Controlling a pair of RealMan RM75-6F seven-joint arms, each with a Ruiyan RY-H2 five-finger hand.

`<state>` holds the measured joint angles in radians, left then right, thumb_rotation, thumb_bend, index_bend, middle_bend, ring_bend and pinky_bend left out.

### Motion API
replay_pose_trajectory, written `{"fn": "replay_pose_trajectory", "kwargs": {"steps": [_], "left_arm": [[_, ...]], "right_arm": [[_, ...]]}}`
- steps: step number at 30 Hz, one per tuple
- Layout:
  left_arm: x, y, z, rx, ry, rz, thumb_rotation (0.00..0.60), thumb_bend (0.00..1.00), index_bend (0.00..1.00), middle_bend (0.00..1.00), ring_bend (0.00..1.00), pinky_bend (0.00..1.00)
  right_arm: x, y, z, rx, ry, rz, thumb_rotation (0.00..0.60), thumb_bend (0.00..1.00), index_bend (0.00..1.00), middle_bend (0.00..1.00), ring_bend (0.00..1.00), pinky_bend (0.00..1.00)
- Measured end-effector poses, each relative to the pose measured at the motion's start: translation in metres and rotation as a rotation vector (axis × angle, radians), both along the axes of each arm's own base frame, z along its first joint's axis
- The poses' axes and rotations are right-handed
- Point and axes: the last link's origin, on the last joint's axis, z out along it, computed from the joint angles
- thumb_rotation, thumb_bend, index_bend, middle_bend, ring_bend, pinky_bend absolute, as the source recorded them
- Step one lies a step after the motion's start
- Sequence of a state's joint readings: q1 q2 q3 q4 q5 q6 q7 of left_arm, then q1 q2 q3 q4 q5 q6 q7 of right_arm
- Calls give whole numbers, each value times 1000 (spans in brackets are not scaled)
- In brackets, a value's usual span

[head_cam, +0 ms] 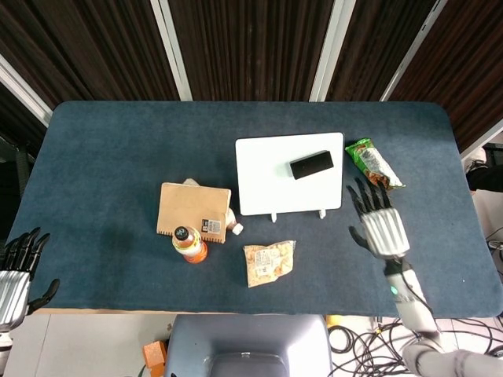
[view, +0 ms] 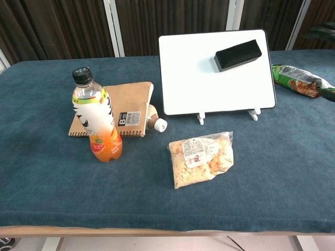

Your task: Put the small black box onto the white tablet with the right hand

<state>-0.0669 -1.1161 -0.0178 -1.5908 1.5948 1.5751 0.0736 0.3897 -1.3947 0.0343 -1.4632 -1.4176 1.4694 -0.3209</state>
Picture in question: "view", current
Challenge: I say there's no blue table cloth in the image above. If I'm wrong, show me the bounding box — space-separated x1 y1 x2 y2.
0 49 335 234

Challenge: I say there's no black rectangular object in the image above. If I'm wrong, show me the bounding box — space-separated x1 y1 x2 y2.
214 39 263 73

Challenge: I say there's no kraft spiral notebook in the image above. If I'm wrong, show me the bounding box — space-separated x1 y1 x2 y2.
68 81 155 138

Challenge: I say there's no white rectangular board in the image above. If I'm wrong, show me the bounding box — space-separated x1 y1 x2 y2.
158 28 277 116

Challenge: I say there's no white metal table leg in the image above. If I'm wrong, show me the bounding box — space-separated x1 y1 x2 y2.
289 235 306 251
41 236 65 251

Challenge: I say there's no green snack packet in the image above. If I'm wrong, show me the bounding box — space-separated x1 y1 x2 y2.
271 63 335 102

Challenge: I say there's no black caster wheel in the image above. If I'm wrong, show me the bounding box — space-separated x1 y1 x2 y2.
0 236 16 247

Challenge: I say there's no white partition post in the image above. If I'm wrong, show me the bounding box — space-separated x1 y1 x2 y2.
285 0 312 51
0 48 11 73
103 0 126 58
225 0 246 31

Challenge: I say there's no thin black cable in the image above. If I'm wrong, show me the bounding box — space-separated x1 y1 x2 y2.
226 235 248 251

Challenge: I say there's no dark green plant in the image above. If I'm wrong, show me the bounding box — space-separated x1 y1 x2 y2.
304 21 335 42

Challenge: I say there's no orange drink bottle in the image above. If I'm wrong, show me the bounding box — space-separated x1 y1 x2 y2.
71 66 123 163

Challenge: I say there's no clear bag of snacks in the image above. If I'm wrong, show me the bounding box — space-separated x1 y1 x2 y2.
168 131 235 190

